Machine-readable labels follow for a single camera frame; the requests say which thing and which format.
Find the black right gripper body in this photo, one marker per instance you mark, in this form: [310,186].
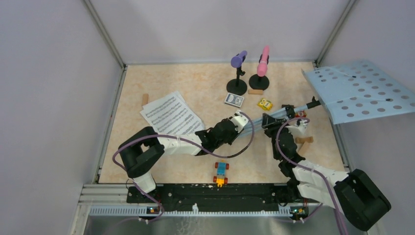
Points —
[273,132]

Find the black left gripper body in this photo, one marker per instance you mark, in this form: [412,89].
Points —
[229,139]

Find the light blue music stand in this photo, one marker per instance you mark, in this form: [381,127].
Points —
[347,93]

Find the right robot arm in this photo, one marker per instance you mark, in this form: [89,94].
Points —
[353,196]

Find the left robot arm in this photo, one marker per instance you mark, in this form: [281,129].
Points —
[140,152]

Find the yellow owl number block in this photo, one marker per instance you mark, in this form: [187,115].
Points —
[265,104]

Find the wooden block right side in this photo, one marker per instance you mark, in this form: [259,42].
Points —
[302,150]

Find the light wooden block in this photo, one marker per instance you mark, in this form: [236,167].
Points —
[255,92]

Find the red owl number block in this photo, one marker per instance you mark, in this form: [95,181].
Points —
[300,114]

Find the blue playing card box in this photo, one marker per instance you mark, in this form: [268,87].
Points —
[234,100]

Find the blue toy brick car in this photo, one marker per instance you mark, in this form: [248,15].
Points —
[220,179]

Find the black right microphone stand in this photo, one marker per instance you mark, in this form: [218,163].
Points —
[257,82]

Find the black microphone stand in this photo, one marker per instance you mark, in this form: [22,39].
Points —
[237,86]
[257,82]

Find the black left microphone stand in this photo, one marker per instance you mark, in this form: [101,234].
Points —
[237,86]

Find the pink toy microphone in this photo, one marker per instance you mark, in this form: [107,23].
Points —
[263,62]

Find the purple toy microphone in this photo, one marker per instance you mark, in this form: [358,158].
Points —
[238,60]

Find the wooden block far left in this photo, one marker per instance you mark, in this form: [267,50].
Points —
[145,98]

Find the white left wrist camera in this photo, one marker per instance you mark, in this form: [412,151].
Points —
[239,120]

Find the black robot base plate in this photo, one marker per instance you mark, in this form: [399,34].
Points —
[256,197]

